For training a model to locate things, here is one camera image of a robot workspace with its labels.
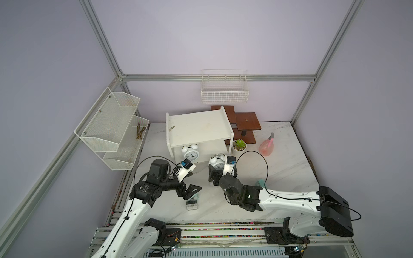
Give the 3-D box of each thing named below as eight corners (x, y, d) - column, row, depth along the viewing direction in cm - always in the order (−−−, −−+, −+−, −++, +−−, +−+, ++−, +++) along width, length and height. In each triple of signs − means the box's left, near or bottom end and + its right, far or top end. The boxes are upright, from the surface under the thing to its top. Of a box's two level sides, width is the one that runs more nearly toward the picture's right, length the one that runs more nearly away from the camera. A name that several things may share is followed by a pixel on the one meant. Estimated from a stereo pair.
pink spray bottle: (263, 158, 104) (271, 142, 91) (257, 150, 108) (264, 133, 95) (271, 155, 106) (280, 138, 93) (265, 147, 110) (272, 130, 97)
